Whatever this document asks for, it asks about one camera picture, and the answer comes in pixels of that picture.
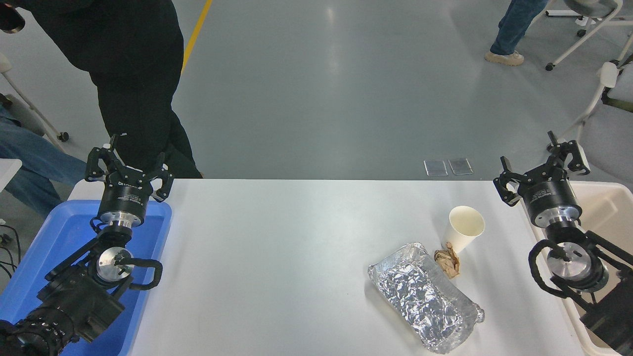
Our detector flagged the black cables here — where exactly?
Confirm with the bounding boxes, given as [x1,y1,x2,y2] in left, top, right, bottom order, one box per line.
[0,225,21,280]

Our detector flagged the standing person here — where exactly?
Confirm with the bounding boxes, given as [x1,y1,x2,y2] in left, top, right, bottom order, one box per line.
[0,0,203,179]

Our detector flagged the walking person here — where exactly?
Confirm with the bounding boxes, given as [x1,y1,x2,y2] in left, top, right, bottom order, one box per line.
[485,0,549,66]

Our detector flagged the crumpled foil tray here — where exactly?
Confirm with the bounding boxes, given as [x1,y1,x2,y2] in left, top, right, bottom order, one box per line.
[367,242,485,355]

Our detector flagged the small white table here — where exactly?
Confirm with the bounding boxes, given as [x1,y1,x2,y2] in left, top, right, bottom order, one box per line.
[0,158,23,192]

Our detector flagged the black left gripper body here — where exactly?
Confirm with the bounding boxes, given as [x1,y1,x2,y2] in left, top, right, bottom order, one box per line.
[98,166,160,222]

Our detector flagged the grey seat wheeled chair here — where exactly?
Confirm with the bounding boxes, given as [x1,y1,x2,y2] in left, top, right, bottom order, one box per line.
[546,62,633,187]

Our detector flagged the blue plastic tray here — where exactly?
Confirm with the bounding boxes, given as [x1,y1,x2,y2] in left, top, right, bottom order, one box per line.
[0,200,173,356]

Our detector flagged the white paper cup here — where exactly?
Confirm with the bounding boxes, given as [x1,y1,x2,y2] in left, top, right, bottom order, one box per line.
[442,206,486,254]

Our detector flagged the large pale bin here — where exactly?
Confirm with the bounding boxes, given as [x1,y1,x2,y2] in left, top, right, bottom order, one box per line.
[514,180,633,356]

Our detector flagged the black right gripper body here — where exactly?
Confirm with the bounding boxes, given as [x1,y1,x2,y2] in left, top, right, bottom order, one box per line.
[517,166,582,224]

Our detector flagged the seated person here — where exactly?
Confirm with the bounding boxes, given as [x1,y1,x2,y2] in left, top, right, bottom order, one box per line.
[0,106,90,218]

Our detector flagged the crumpled tan paper ball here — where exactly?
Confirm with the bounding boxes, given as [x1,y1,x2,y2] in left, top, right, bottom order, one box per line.
[434,242,460,279]

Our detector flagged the white leg caster chair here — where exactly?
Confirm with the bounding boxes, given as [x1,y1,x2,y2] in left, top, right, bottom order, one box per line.
[0,52,70,154]

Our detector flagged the white frame wheeled chair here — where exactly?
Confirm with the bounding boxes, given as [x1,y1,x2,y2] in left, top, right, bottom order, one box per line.
[532,0,633,71]

